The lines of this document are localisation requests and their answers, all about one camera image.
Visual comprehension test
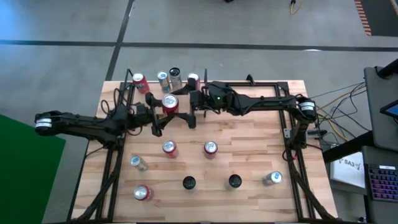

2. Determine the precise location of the small display screen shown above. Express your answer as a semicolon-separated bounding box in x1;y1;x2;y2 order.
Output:
379;99;398;119

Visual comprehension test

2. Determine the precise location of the yellow floor cable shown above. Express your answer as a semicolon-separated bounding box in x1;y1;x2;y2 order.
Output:
289;0;301;16

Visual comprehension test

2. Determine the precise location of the slim silver blue can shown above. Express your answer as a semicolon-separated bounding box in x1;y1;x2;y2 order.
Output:
261;170;284;187
157;70;172;94
129;154;149;172

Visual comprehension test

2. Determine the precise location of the backlit computer keyboard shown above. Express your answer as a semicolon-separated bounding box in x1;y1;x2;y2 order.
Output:
364;163;398;203

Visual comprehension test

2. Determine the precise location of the red cola can black script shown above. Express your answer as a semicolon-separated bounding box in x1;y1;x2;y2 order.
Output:
203;140;219;160
161;93;180;116

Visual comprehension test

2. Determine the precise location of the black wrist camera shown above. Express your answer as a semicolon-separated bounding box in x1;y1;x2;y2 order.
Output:
197;90;211;110
134;103;147;118

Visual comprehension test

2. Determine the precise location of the black shelf divider plate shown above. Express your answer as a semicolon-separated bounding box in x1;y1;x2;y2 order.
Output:
203;68;208;118

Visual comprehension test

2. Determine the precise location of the black monitor pole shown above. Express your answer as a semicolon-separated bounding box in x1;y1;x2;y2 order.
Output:
374;58;398;79

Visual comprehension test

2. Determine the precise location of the green floor mat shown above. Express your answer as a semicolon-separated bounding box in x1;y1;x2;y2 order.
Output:
0;113;67;224

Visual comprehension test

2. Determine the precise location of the dark grey desk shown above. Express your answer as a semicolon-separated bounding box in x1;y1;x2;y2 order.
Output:
360;145;398;224

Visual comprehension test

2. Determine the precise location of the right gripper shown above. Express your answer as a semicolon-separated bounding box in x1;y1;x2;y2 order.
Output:
171;81;234;129

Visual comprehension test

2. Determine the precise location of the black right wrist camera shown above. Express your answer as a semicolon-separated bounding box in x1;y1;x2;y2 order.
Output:
197;90;211;110

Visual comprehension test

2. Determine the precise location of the black desk bar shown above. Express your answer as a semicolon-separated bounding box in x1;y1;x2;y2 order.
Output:
322;129;376;163

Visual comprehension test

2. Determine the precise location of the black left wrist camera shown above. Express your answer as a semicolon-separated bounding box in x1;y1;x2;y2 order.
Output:
134;103;147;118

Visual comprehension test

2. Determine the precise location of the black aluminium rig frame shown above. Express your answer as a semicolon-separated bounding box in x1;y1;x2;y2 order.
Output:
67;68;336;223

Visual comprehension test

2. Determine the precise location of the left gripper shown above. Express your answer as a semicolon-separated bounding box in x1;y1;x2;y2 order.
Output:
124;91;178;138

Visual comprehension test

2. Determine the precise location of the red cola can white script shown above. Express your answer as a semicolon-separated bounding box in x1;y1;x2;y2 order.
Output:
186;72;201;91

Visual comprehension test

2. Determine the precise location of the black power adapter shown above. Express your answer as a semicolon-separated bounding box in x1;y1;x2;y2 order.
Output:
307;128;328;138

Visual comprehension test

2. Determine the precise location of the Celsius can black lid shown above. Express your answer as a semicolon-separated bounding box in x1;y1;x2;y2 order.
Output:
224;174;243;191
169;67;183;91
182;175;197;192

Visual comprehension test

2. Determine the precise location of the black mat orange striped edge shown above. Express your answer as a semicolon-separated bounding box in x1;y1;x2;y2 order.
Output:
354;0;398;37

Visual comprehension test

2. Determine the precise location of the white SA3 label sheet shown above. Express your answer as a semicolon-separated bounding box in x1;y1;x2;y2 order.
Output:
329;151;367;190

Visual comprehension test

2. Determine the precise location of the thin dark rig cable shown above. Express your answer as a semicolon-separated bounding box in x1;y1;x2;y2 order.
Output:
310;81;367;100

